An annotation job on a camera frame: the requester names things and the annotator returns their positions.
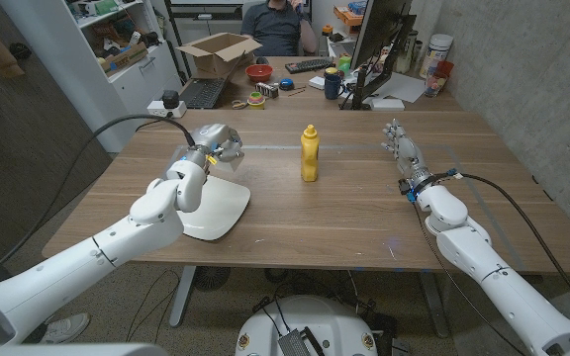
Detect white shelf cabinet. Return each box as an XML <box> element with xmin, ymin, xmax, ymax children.
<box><xmin>0</xmin><ymin>0</ymin><xmax>183</xmax><ymax>153</ymax></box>

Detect person in dark shirt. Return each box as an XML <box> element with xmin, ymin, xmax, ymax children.
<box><xmin>240</xmin><ymin>0</ymin><xmax>318</xmax><ymax>57</ymax></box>

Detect white sneaker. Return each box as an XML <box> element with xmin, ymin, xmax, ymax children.
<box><xmin>40</xmin><ymin>311</ymin><xmax>91</xmax><ymax>345</ymax></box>

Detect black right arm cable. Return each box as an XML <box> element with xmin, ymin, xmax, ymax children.
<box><xmin>432</xmin><ymin>168</ymin><xmax>570</xmax><ymax>323</ymax></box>

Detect dark steel bottle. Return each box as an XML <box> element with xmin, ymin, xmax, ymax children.
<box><xmin>396</xmin><ymin>29</ymin><xmax>420</xmax><ymax>75</ymax></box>

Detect red bowl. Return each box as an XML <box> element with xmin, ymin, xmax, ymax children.
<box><xmin>244</xmin><ymin>63</ymin><xmax>275</xmax><ymax>83</ymax></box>

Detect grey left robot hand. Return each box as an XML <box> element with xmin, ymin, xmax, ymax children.
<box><xmin>180</xmin><ymin>123</ymin><xmax>245</xmax><ymax>170</ymax></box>

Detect black laptop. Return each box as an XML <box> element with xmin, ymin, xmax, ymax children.
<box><xmin>179</xmin><ymin>51</ymin><xmax>246</xmax><ymax>110</ymax></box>

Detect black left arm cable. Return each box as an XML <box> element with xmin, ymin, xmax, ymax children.
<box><xmin>0</xmin><ymin>114</ymin><xmax>197</xmax><ymax>293</ymax></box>

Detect flat white box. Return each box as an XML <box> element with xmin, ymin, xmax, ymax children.
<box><xmin>369</xmin><ymin>97</ymin><xmax>406</xmax><ymax>112</ymax></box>

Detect colourful tape roll stack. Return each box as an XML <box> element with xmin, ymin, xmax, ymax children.
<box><xmin>246</xmin><ymin>91</ymin><xmax>267</xmax><ymax>111</ymax></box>

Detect open cardboard box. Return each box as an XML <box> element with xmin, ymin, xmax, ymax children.
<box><xmin>175</xmin><ymin>32</ymin><xmax>263</xmax><ymax>76</ymax></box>

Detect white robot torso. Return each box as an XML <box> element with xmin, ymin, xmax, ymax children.
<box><xmin>235</xmin><ymin>295</ymin><xmax>379</xmax><ymax>356</ymax></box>

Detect white canister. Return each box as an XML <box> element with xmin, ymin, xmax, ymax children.
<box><xmin>419</xmin><ymin>33</ymin><xmax>454</xmax><ymax>79</ymax></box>

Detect white power strip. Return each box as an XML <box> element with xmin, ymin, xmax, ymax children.
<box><xmin>146</xmin><ymin>100</ymin><xmax>188</xmax><ymax>119</ymax></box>

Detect grey striped box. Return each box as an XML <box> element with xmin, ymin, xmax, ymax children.
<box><xmin>254</xmin><ymin>81</ymin><xmax>280</xmax><ymax>99</ymax></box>

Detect black device on torso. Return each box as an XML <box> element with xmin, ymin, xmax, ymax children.
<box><xmin>277</xmin><ymin>325</ymin><xmax>325</xmax><ymax>356</ymax></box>

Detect black keyboard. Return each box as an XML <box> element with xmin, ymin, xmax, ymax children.
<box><xmin>284</xmin><ymin>57</ymin><xmax>335</xmax><ymax>75</ymax></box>

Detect yellow mustard bottle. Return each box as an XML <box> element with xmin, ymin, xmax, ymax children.
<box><xmin>300</xmin><ymin>124</ymin><xmax>321</xmax><ymax>183</ymax></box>

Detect white paper sheet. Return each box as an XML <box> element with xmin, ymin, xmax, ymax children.
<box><xmin>371</xmin><ymin>71</ymin><xmax>428</xmax><ymax>104</ymax></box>

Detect white paper plate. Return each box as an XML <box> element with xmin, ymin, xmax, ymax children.
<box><xmin>179</xmin><ymin>175</ymin><xmax>252</xmax><ymax>242</ymax></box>

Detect brown cardboard box with print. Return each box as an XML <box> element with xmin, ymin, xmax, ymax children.
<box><xmin>99</xmin><ymin>42</ymin><xmax>149</xmax><ymax>75</ymax></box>

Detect grey table leg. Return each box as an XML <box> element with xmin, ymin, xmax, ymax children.
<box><xmin>418</xmin><ymin>270</ymin><xmax>450</xmax><ymax>339</ymax></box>
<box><xmin>168</xmin><ymin>265</ymin><xmax>198</xmax><ymax>328</ymax></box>

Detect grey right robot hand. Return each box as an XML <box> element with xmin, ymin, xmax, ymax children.
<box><xmin>381</xmin><ymin>118</ymin><xmax>433</xmax><ymax>192</ymax></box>

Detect dark blue mug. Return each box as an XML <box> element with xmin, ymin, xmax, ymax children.
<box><xmin>323</xmin><ymin>72</ymin><xmax>346</xmax><ymax>101</ymax></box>

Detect orange box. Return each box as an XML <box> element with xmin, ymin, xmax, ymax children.
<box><xmin>332</xmin><ymin>4</ymin><xmax>365</xmax><ymax>27</ymax></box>

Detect white cube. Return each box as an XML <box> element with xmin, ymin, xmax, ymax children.
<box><xmin>211</xmin><ymin>153</ymin><xmax>241</xmax><ymax>174</ymax></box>

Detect black power adapter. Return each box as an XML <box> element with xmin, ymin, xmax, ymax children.
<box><xmin>161</xmin><ymin>89</ymin><xmax>181</xmax><ymax>110</ymax></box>

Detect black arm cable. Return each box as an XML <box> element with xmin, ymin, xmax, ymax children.
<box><xmin>0</xmin><ymin>114</ymin><xmax>197</xmax><ymax>293</ymax></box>
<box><xmin>432</xmin><ymin>168</ymin><xmax>570</xmax><ymax>323</ymax></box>

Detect black monitor with stand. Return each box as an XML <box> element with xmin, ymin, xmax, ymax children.
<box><xmin>338</xmin><ymin>0</ymin><xmax>418</xmax><ymax>111</ymax></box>

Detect black round fan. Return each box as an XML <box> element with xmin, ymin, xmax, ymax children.
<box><xmin>193</xmin><ymin>265</ymin><xmax>232</xmax><ymax>292</ymax></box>

